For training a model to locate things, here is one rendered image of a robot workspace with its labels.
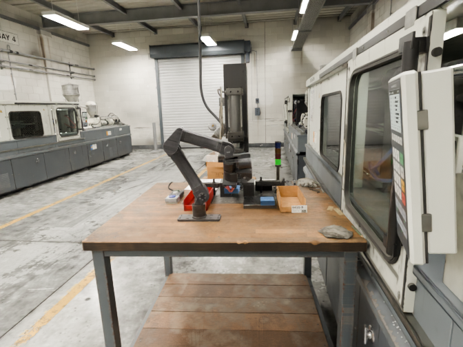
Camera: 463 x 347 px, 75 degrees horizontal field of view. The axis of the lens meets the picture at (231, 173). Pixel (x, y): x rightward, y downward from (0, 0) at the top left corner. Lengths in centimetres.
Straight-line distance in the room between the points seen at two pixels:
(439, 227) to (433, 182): 9
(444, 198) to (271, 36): 1061
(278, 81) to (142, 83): 491
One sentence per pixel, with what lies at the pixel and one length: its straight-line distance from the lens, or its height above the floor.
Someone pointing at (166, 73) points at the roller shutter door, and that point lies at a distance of 1155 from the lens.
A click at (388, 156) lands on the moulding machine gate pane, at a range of 112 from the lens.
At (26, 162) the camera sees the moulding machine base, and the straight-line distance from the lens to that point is 694.
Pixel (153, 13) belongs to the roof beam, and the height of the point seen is 405.
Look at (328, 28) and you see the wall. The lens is 1132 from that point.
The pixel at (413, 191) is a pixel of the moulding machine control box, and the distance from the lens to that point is 68.
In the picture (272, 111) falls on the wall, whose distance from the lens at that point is 1090.
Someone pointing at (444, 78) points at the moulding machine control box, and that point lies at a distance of 67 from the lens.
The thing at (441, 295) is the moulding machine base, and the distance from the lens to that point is 88.
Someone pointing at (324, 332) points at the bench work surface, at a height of 20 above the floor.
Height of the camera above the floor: 140
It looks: 12 degrees down
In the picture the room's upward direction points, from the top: 2 degrees counter-clockwise
